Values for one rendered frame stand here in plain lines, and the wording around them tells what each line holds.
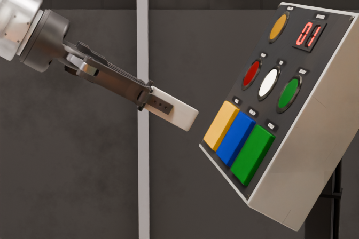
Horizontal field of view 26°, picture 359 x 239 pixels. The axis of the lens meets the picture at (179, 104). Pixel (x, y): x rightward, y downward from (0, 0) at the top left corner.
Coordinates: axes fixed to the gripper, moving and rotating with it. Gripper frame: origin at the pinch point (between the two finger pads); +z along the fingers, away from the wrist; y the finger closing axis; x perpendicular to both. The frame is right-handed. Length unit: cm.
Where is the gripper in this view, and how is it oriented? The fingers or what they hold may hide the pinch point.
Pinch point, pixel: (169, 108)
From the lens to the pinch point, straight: 101.7
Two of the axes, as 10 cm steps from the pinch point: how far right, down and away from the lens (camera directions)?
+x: 4.9, -8.7, -0.7
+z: 8.6, 4.7, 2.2
